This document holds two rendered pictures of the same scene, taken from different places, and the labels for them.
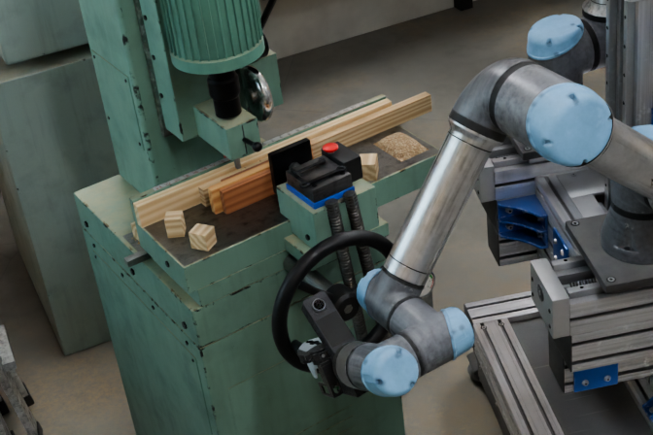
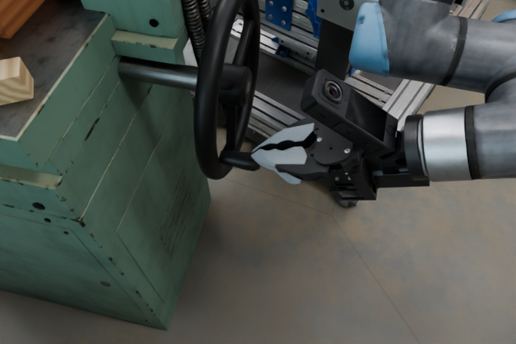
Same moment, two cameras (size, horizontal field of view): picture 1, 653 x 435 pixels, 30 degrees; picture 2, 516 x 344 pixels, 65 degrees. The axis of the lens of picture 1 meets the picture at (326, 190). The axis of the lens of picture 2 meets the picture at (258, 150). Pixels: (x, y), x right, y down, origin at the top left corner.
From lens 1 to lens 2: 175 cm
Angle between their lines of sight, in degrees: 41
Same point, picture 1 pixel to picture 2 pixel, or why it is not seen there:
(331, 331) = (368, 120)
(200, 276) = (44, 138)
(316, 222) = not seen: outside the picture
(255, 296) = (107, 126)
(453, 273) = not seen: hidden behind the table
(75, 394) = not seen: outside the picture
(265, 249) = (98, 62)
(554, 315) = not seen: hidden behind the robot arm
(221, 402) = (114, 248)
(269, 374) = (139, 190)
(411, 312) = (496, 36)
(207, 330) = (78, 196)
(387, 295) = (432, 31)
